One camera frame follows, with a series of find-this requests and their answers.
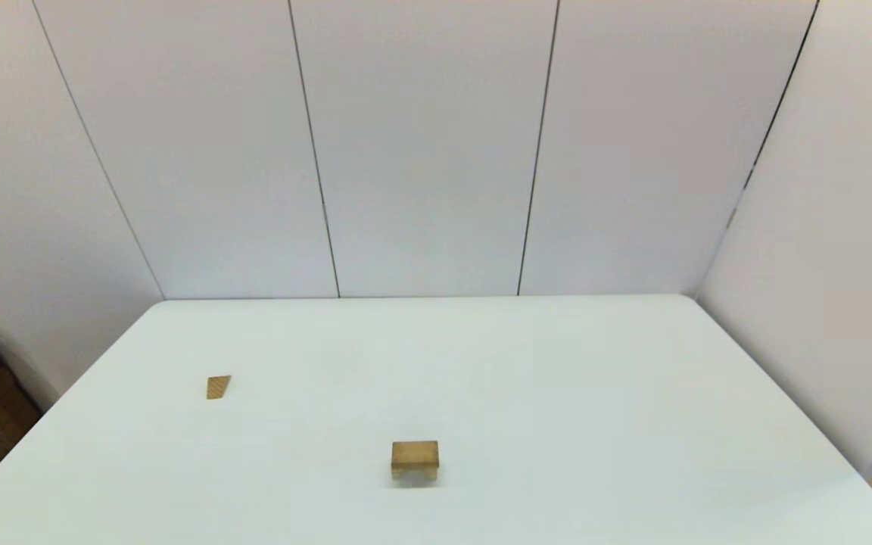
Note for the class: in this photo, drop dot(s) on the rectangular wooden building block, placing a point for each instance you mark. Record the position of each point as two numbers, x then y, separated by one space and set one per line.
415 453

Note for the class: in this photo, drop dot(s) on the arched wooden building block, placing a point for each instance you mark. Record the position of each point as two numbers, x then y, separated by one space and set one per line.
415 475

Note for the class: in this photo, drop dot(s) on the triangular striped wooden block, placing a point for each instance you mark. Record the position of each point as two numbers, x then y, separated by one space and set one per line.
218 387

